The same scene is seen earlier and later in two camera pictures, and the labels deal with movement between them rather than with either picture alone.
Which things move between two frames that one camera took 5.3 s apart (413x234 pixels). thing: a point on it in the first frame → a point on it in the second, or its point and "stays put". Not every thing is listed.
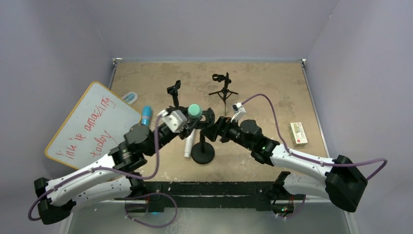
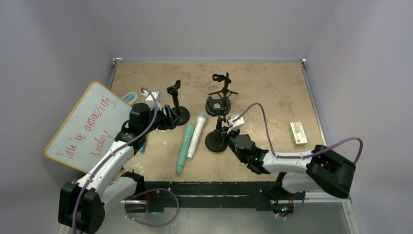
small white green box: [297, 134] stays put
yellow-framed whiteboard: [99, 123] stays put
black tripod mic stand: [225, 93] stays put
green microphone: [194, 110] → [188, 131]
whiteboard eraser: [130, 97] stays put
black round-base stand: [203, 153] → [216, 140]
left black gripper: [186, 129] → [169, 120]
